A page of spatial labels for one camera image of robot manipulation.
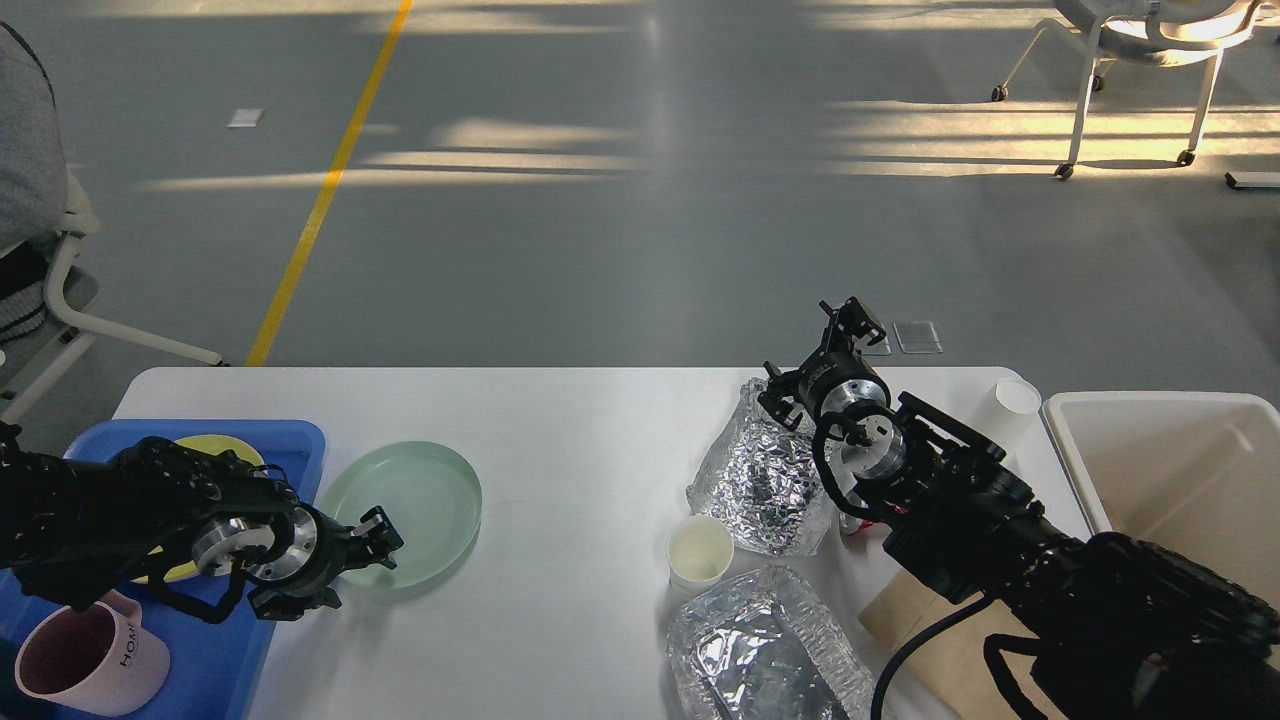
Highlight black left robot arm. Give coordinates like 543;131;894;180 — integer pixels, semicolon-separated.
1;424;404;624

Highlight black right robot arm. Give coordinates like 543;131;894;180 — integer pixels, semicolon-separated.
758;297;1279;719

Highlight translucent plastic cup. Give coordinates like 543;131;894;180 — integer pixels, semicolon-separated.
968;377;1042;468

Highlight brown paper bag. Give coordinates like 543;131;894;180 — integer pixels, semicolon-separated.
859;570;1034;719

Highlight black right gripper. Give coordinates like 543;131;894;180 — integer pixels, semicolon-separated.
756;297;890;432

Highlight person in grey sweater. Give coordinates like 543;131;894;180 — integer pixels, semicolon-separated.
1;23;68;343

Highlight white chair left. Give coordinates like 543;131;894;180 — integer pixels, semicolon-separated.
3;170;228;424

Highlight blue plastic tray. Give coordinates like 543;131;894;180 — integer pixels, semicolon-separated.
1;419;325;719

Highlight light green plate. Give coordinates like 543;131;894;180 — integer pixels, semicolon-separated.
319;441;483;589

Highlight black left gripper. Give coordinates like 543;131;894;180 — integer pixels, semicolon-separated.
247;505;404;623

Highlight crumpled foil upper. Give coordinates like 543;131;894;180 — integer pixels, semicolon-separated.
685;377;836;557

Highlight white plastic bin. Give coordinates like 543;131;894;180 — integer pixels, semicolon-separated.
1043;391;1279;602

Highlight white office chair right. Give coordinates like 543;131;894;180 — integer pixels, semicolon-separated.
989;1;1266;181

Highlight white floor marker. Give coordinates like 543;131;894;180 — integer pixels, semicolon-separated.
227;108;265;129

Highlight clear floor plate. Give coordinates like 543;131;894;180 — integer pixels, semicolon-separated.
893;320;945;355

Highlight yellow plate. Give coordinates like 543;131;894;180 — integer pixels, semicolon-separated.
127;434;273;585

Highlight pink mug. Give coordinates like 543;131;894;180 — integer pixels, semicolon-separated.
14;591;172;717

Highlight white paper cup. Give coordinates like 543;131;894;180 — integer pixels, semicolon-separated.
666;514;735;594

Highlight foil container lower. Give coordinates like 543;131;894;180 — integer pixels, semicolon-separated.
667;565;876;719

